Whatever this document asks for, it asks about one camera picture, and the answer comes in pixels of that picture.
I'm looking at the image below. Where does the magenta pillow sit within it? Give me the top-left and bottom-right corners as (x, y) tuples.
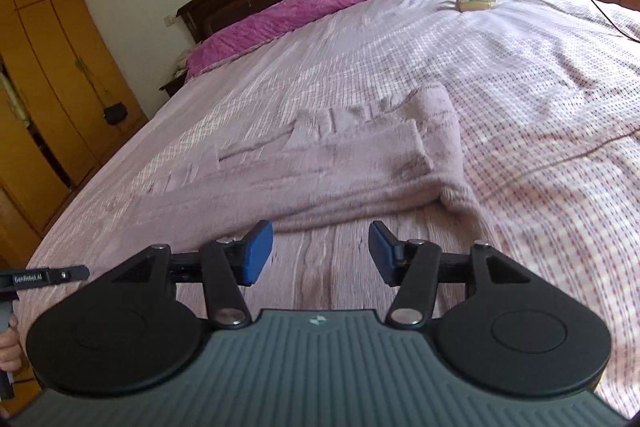
(185, 0), (463, 80)

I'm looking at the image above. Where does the pink knitted cardigan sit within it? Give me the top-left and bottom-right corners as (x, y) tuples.
(75, 82), (501, 323)

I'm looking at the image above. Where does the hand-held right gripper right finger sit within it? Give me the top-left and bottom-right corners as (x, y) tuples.
(368, 221), (532, 327)

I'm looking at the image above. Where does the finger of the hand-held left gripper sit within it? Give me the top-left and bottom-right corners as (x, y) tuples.
(47, 264), (91, 286)

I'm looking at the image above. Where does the dark wooden nightstand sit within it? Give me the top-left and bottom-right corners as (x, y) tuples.
(159, 77), (188, 98)

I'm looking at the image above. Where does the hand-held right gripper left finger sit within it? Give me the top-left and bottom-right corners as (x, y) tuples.
(111, 220), (275, 327)

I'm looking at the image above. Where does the small black pouch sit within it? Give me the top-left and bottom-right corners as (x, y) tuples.
(102, 103), (128, 125)

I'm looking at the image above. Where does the yellow wooden wardrobe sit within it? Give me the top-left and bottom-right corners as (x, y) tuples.
(0, 0), (148, 253)

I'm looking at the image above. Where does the person's left hand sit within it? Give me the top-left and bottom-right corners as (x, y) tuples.
(0, 314), (23, 374)

